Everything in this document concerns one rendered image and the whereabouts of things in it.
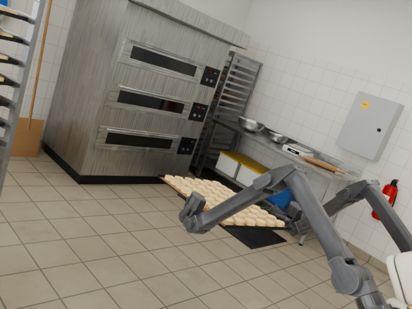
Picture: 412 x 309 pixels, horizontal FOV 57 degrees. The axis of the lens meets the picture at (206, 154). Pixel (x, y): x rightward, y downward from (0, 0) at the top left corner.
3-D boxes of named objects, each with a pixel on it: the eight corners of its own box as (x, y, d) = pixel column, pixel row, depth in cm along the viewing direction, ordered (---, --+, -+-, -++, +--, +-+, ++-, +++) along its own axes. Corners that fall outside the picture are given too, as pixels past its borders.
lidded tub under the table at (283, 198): (259, 195, 487) (267, 176, 481) (277, 194, 522) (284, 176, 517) (283, 209, 464) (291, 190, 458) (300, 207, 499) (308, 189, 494)
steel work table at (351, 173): (192, 175, 550) (214, 111, 528) (224, 176, 604) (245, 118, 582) (301, 247, 431) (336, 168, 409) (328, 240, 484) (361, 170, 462)
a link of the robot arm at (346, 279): (286, 152, 121) (302, 159, 128) (255, 177, 127) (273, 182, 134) (365, 286, 96) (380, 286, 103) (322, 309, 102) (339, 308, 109)
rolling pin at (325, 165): (297, 158, 450) (298, 152, 448) (297, 157, 456) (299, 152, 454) (343, 176, 439) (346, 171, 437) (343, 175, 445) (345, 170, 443)
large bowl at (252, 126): (229, 124, 529) (233, 114, 525) (246, 127, 557) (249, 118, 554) (250, 134, 504) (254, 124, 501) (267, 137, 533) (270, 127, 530)
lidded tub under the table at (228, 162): (213, 167, 543) (219, 150, 537) (233, 168, 576) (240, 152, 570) (232, 178, 518) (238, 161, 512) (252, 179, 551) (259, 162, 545)
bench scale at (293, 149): (281, 149, 472) (284, 143, 470) (292, 149, 499) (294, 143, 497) (302, 159, 456) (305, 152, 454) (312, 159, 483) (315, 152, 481)
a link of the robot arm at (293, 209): (291, 235, 181) (305, 235, 186) (300, 216, 177) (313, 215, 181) (277, 220, 191) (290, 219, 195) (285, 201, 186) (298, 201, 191)
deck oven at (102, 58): (84, 196, 368) (145, -17, 323) (35, 148, 443) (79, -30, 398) (195, 193, 484) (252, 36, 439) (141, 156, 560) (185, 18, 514)
